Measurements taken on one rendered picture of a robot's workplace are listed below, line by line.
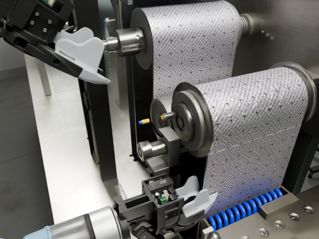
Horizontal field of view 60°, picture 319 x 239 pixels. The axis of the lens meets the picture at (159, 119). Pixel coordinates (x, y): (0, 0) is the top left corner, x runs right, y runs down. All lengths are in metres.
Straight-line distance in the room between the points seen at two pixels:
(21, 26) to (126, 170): 0.66
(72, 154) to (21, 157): 1.63
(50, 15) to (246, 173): 0.47
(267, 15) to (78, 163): 0.73
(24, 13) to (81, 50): 0.08
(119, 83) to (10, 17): 0.88
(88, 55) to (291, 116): 0.41
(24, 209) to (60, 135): 1.11
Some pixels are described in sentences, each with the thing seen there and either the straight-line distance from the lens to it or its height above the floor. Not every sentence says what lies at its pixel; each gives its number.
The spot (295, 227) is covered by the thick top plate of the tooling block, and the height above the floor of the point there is 1.03.
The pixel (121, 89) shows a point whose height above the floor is 1.00.
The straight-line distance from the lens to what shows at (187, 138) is 0.51.
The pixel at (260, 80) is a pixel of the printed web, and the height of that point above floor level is 1.31.
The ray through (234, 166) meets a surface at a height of 1.16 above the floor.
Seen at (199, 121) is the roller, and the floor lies 1.28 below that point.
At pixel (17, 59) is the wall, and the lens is 4.26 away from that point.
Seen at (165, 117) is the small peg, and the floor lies 1.26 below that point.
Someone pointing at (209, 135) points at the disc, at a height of 1.26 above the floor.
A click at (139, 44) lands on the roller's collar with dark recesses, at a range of 0.67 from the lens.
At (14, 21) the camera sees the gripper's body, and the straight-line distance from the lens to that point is 0.37.
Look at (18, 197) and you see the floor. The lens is 2.29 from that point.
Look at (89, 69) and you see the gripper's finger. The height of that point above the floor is 1.39.
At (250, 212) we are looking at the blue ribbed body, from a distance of 0.67.
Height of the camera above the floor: 1.53
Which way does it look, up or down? 32 degrees down
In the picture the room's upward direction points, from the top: straight up
